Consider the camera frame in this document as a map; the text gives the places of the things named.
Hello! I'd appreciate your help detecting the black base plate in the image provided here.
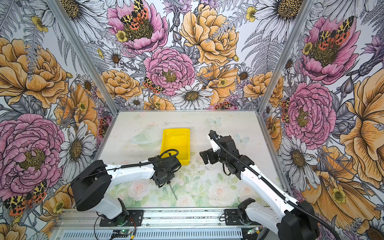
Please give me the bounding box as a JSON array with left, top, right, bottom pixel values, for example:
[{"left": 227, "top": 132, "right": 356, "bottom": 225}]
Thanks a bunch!
[
  {"left": 224, "top": 209, "right": 250, "bottom": 226},
  {"left": 99, "top": 210, "right": 144, "bottom": 227}
]

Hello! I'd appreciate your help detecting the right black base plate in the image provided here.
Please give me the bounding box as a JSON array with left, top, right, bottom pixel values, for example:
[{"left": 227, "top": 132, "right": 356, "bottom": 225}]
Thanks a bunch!
[{"left": 224, "top": 209, "right": 250, "bottom": 226}]

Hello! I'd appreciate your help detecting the yellow plastic bin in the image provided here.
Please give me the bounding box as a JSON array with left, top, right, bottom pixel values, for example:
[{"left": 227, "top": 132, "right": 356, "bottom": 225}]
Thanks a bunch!
[{"left": 161, "top": 128, "right": 191, "bottom": 166}]

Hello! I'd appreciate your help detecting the green circuit board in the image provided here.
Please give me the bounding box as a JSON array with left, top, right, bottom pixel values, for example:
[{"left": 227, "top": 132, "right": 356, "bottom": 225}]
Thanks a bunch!
[
  {"left": 247, "top": 227, "right": 260, "bottom": 235},
  {"left": 110, "top": 230, "right": 132, "bottom": 240}
]

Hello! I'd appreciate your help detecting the left green circuit board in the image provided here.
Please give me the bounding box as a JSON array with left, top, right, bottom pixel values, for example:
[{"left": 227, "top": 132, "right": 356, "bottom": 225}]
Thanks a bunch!
[{"left": 110, "top": 230, "right": 132, "bottom": 240}]

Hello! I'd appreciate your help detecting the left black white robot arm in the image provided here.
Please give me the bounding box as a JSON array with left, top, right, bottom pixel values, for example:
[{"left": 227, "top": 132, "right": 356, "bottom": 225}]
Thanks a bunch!
[{"left": 70, "top": 149, "right": 182, "bottom": 227}]

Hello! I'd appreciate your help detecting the white slotted cable duct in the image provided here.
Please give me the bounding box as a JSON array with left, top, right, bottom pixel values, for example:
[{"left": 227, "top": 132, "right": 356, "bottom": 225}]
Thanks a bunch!
[{"left": 57, "top": 228, "right": 243, "bottom": 240}]

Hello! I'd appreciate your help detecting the aluminium frame post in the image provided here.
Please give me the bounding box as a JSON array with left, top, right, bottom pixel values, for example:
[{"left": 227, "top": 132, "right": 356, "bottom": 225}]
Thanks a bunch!
[
  {"left": 257, "top": 0, "right": 317, "bottom": 115},
  {"left": 44, "top": 0, "right": 120, "bottom": 116}
]

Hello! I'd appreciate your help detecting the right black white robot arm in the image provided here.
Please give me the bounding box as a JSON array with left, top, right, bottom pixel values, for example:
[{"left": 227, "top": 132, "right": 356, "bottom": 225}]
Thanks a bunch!
[{"left": 200, "top": 130, "right": 320, "bottom": 240}]

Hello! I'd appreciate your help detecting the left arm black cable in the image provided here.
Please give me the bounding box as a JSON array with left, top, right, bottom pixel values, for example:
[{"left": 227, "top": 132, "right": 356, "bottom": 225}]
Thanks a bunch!
[{"left": 103, "top": 148, "right": 180, "bottom": 173}]

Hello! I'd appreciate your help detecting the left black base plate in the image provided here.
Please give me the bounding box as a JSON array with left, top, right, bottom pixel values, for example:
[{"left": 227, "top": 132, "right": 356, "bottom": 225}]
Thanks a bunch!
[{"left": 99, "top": 210, "right": 144, "bottom": 227}]

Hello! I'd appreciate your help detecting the aluminium mounting rail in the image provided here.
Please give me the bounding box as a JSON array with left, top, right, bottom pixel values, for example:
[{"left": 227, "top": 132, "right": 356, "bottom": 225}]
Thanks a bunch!
[{"left": 57, "top": 206, "right": 281, "bottom": 230}]

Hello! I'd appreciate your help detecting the right green circuit board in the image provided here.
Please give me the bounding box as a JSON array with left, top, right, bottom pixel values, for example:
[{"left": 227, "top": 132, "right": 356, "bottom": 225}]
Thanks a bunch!
[{"left": 247, "top": 227, "right": 260, "bottom": 235}]

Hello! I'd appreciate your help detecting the left aluminium frame post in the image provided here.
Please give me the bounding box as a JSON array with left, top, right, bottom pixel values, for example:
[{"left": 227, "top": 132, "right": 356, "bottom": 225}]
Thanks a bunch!
[{"left": 44, "top": 0, "right": 120, "bottom": 116}]

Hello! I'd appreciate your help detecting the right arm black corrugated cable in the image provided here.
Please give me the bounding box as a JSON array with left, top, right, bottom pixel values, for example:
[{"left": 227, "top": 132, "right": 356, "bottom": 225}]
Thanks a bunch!
[{"left": 209, "top": 129, "right": 341, "bottom": 240}]

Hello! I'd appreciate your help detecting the right aluminium frame post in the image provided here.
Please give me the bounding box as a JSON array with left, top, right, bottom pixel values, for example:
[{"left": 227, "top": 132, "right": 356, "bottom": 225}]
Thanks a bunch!
[{"left": 257, "top": 0, "right": 317, "bottom": 115}]

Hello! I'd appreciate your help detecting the black handled screwdriver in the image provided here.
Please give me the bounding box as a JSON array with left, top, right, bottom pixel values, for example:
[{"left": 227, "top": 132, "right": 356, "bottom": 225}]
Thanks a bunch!
[{"left": 167, "top": 181, "right": 178, "bottom": 201}]

